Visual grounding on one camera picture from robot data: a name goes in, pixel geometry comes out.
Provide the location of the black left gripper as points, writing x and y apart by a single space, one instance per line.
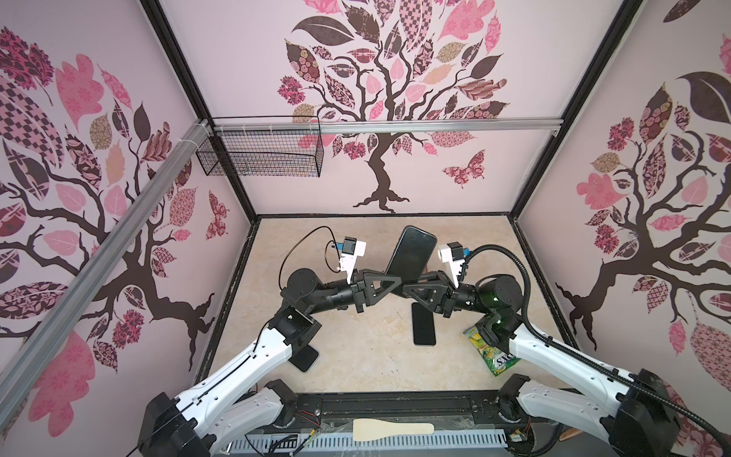
364 290

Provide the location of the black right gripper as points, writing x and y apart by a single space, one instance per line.
443 299

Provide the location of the purple smartphone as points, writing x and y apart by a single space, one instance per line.
423 329

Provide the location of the black phone case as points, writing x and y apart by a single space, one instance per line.
411 254

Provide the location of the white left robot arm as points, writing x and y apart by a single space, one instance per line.
210 416

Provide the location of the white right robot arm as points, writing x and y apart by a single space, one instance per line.
625 410

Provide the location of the green candy bag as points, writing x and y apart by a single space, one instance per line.
496 360

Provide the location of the black smartphone on table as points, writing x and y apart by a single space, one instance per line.
304 359

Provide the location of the beige wooden spatula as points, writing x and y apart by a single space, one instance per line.
368 430

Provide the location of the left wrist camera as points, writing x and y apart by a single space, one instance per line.
348 253

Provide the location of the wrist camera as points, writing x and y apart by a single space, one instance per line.
453 256
348 253

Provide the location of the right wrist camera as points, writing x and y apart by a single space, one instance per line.
453 256

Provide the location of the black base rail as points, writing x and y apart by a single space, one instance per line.
447 410

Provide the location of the aluminium rail back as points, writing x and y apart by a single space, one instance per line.
424 126

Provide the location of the aluminium rail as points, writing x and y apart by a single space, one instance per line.
35 355
424 126

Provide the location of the black wire basket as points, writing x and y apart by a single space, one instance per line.
269 146

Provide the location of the white slotted cable duct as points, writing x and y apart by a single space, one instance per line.
343 442

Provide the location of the black vertical frame post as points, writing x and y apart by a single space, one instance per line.
162 28

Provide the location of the aluminium rail left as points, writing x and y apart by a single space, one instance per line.
35 355

